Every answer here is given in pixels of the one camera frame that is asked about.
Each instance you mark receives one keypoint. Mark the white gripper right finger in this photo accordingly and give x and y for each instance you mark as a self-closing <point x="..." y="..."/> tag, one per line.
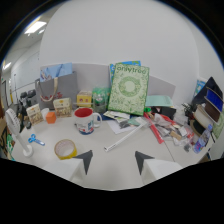
<point x="154" y="167"/>

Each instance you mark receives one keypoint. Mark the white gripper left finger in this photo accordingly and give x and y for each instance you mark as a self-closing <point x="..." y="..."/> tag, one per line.
<point x="77" y="165"/>

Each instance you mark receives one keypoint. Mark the grey paper bag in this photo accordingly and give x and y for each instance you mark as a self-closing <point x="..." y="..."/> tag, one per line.
<point x="56" y="87"/>

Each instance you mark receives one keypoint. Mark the green onlytree paper bag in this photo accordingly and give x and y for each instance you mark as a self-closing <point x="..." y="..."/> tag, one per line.
<point x="129" y="89"/>

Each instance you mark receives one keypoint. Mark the yellow tape roll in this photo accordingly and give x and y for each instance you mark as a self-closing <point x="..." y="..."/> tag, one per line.
<point x="65" y="149"/>

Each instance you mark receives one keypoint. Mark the red long wrapper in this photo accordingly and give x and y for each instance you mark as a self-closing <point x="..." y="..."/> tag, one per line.
<point x="153" y="128"/>

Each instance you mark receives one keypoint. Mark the white long tube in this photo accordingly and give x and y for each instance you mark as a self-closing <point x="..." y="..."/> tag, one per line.
<point x="124" y="137"/>

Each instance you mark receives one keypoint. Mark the white red mug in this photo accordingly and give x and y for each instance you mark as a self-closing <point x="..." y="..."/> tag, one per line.
<point x="85" y="120"/>

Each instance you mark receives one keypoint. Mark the white paper sheet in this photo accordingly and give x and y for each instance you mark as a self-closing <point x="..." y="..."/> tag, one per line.
<point x="122" y="125"/>

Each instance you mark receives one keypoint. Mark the small orange box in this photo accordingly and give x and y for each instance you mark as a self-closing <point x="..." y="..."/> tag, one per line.
<point x="50" y="117"/>

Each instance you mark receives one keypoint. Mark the plastic water bottle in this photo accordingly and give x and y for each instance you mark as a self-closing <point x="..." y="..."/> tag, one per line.
<point x="202" y="140"/>

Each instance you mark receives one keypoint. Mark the patterned gift box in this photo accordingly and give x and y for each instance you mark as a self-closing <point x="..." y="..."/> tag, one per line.
<point x="62" y="107"/>

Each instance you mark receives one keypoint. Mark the small patterned carton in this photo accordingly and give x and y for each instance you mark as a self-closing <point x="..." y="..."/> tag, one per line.
<point x="34" y="114"/>

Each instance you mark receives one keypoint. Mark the mint green folder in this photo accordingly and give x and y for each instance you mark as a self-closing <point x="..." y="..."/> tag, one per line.
<point x="158" y="100"/>

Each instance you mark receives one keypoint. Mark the yellow box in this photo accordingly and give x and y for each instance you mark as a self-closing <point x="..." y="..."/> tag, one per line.
<point x="84" y="98"/>

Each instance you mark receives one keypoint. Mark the green plastic packet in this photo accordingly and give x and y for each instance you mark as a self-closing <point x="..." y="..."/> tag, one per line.
<point x="100" y="99"/>

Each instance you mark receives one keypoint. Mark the white desk fan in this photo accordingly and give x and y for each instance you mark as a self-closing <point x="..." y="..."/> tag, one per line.
<point x="17" y="128"/>

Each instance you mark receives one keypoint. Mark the black shelf rack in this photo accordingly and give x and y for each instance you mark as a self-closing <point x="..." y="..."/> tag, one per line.
<point x="208" y="103"/>

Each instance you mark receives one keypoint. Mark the light blue poster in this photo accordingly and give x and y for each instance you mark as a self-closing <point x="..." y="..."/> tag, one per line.
<point x="56" y="71"/>

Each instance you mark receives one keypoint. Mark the blue green book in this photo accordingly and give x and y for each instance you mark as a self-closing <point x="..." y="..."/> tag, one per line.
<point x="126" y="64"/>

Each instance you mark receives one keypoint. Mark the ceiling light panel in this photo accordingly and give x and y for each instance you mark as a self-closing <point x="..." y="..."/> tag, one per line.
<point x="34" y="27"/>

